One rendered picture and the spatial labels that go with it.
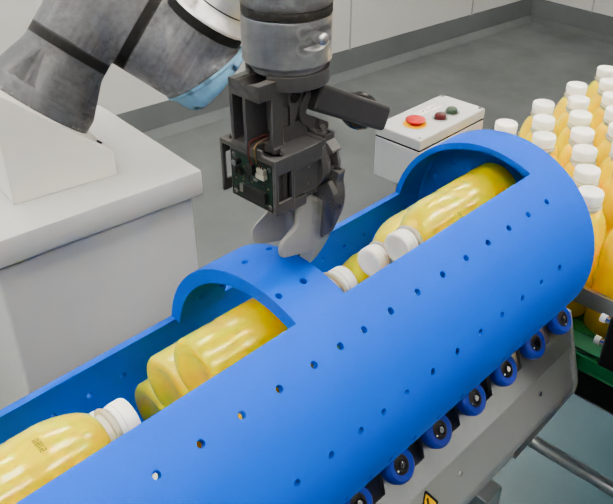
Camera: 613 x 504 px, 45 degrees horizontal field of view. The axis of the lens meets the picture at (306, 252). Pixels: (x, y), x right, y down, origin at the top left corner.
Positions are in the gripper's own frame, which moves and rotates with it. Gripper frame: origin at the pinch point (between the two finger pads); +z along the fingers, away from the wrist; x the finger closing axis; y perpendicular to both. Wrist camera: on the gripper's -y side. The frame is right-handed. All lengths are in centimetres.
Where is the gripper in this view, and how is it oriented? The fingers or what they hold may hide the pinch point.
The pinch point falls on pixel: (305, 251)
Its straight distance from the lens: 74.6
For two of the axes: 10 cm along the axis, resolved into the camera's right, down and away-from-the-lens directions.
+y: -7.0, 4.0, -5.9
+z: 0.0, 8.3, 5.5
